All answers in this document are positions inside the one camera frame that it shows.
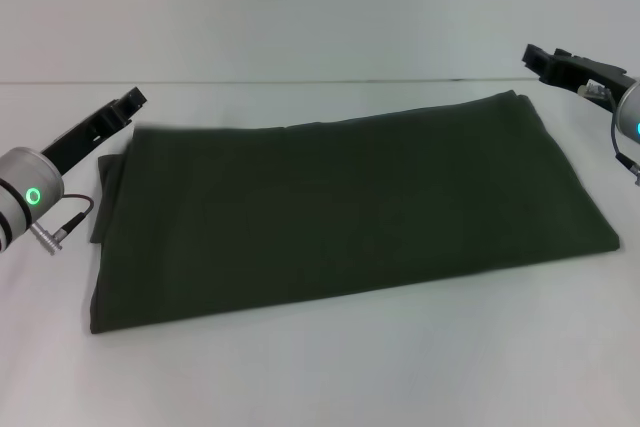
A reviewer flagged arm cable with plug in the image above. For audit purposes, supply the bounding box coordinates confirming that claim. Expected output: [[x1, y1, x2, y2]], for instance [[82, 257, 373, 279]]
[[29, 195, 96, 244], [577, 80, 640, 188]]

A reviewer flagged left arm cable with plug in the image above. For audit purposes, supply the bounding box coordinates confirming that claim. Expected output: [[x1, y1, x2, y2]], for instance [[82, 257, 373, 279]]
[[29, 195, 96, 244]]

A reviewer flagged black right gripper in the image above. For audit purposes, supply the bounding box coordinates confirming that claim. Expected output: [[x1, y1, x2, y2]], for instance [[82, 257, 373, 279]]
[[521, 44, 640, 114]]

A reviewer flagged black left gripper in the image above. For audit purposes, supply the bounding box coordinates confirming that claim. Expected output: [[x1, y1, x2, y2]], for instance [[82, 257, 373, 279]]
[[40, 86, 149, 174]]

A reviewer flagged right arm cable with plug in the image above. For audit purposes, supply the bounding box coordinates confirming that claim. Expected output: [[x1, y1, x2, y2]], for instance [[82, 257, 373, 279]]
[[577, 80, 640, 188]]

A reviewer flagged dark green t-shirt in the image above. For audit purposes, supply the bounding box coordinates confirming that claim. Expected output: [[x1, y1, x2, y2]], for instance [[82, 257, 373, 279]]
[[88, 89, 624, 336]]

